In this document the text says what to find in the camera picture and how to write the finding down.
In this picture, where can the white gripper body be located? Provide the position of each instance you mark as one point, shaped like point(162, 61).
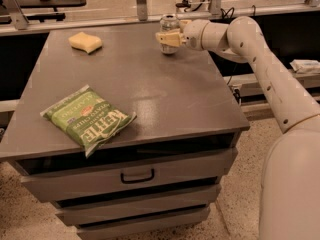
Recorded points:
point(196, 34)

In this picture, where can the silver green 7up can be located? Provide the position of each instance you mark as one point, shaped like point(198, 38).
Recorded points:
point(168, 22)

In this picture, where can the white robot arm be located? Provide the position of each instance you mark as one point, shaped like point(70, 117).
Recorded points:
point(290, 182)

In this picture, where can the yellow sponge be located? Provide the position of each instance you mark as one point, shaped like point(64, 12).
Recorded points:
point(85, 42)

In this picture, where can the white wipes packet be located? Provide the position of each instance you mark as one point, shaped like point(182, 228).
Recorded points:
point(306, 66)

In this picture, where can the green kettle chips bag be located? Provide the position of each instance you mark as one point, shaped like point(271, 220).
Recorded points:
point(88, 119)

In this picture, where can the grey drawer cabinet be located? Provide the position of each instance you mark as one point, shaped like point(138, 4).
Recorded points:
point(125, 139)

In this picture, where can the black drawer handle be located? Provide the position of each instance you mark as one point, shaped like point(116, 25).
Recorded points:
point(138, 177)

